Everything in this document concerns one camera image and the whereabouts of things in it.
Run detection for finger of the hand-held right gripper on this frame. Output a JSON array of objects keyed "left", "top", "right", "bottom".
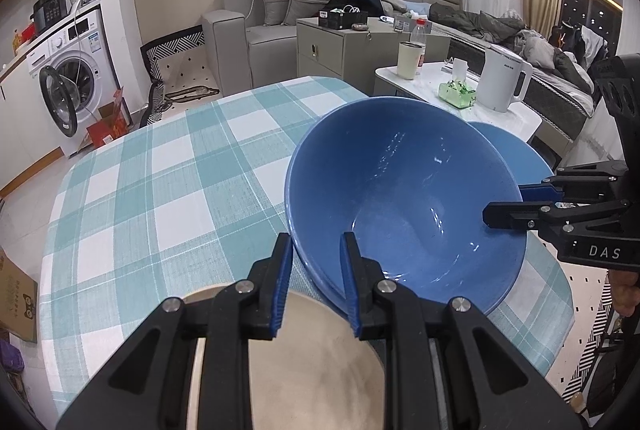
[
  {"left": 517, "top": 160, "right": 628, "bottom": 203},
  {"left": 482, "top": 199, "right": 631, "bottom": 231}
]

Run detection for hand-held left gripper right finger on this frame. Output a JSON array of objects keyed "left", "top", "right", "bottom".
[{"left": 339, "top": 231, "right": 586, "bottom": 430}]

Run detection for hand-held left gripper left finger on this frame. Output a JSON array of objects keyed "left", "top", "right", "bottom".
[{"left": 55, "top": 233, "right": 293, "bottom": 430}]

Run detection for blue bowl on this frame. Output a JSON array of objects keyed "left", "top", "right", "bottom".
[
  {"left": 284, "top": 97, "right": 528, "bottom": 317},
  {"left": 467, "top": 121, "right": 556, "bottom": 191}
]

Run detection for beige round plate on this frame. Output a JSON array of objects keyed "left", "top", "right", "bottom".
[{"left": 185, "top": 283, "right": 386, "bottom": 430}]

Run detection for person's right hand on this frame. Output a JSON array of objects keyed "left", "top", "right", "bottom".
[{"left": 607, "top": 267, "right": 640, "bottom": 318}]

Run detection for grey bed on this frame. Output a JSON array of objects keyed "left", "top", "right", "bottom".
[{"left": 430, "top": 3, "right": 601, "bottom": 141}]

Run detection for white electric kettle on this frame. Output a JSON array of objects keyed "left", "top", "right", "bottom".
[{"left": 476, "top": 44, "right": 533, "bottom": 113}]

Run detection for green tissue pack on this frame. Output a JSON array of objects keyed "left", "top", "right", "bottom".
[{"left": 438, "top": 58, "right": 481, "bottom": 109}]

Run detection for teal checked tablecloth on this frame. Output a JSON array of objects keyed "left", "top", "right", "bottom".
[{"left": 41, "top": 75, "right": 575, "bottom": 416}]

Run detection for white marble side table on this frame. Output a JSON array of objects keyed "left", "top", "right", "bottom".
[{"left": 375, "top": 60, "right": 543, "bottom": 146}]

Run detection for beige cup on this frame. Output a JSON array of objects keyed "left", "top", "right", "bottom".
[{"left": 396, "top": 42, "right": 420, "bottom": 80}]

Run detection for clear plastic bottle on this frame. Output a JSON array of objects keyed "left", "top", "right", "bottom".
[{"left": 410, "top": 18, "right": 429, "bottom": 68}]

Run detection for beige low cabinet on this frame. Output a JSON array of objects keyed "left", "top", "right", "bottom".
[{"left": 296, "top": 16, "right": 451, "bottom": 94}]

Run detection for red cardboard box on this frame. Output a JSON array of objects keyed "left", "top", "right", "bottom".
[{"left": 86, "top": 88, "right": 132, "bottom": 148}]

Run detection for grey sofa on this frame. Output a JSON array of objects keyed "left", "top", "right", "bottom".
[{"left": 202, "top": 0, "right": 463, "bottom": 94}]

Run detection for black box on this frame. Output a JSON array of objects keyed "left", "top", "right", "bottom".
[{"left": 318, "top": 8, "right": 368, "bottom": 30}]

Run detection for printed cardboard box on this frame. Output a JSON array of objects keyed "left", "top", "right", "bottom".
[{"left": 0, "top": 246, "right": 39, "bottom": 345}]

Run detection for purple bag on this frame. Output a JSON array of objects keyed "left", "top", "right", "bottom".
[{"left": 0, "top": 340, "right": 26, "bottom": 373}]

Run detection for white lower kitchen cabinets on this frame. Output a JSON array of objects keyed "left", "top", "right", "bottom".
[{"left": 0, "top": 60, "right": 66, "bottom": 196}]

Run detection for white washing machine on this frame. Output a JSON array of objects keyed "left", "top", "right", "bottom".
[{"left": 27, "top": 3, "right": 118, "bottom": 156}]

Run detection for black pressure cooker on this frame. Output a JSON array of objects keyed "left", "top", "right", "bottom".
[{"left": 31, "top": 0, "right": 70, "bottom": 34}]

